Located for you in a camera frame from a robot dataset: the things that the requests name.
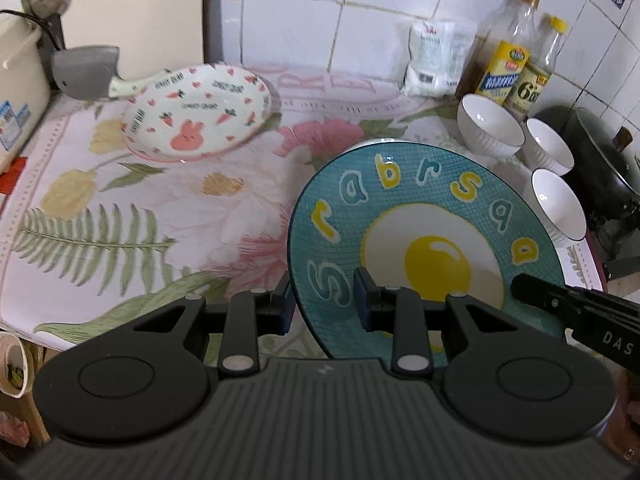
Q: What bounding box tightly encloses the yellow cap vinegar bottle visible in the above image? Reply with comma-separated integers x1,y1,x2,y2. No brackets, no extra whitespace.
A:
502,15,569,122

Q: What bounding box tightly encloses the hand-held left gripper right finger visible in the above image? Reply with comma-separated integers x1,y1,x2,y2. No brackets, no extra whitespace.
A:
354,269,513,376

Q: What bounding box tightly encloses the white salt bag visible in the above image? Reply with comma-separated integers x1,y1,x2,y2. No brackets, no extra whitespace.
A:
399,19,476,99

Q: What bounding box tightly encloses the teal fried egg plate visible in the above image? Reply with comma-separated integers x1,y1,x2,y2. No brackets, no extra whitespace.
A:
287,137,581,361

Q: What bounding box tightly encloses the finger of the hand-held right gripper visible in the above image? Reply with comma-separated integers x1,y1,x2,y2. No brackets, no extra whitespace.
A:
511,273,596,330

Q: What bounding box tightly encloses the cream rice cooker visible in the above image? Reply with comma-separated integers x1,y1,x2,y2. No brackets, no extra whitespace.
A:
0,10,54,172

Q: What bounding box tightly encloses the cleaver with patterned handle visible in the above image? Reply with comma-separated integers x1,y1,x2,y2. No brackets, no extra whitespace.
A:
50,45,151,101

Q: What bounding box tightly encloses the brown cap cooking wine bottle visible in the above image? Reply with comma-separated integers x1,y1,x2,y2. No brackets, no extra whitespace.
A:
456,0,541,106

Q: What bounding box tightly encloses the white container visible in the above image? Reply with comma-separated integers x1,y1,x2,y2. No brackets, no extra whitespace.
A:
0,334,34,399

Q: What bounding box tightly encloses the cream cutting board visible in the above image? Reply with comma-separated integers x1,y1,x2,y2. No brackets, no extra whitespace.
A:
65,0,221,66

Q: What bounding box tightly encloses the black cooking pot with lid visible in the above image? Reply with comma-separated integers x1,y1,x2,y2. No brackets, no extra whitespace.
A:
535,105,640,241

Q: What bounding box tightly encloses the floral tablecloth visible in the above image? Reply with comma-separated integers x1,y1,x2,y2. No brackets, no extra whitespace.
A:
0,62,608,358

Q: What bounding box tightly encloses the white rabbit carrot plate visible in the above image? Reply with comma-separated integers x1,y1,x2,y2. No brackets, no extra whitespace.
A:
121,62,273,162

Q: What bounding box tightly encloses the white ceramic dish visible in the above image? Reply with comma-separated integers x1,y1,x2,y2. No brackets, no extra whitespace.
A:
344,137,416,156

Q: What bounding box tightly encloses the white ribbed bowl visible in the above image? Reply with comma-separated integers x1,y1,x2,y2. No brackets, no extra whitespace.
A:
456,93,526,157
522,117,575,176
530,168,589,249

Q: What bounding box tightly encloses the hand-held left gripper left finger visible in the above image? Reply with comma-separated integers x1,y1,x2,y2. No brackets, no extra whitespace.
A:
132,280,297,376

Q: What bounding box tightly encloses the gas stove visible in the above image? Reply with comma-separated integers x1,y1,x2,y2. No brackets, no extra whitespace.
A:
587,205,640,283

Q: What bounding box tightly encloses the black power cable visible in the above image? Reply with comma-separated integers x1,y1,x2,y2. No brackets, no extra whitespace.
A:
0,8,67,53

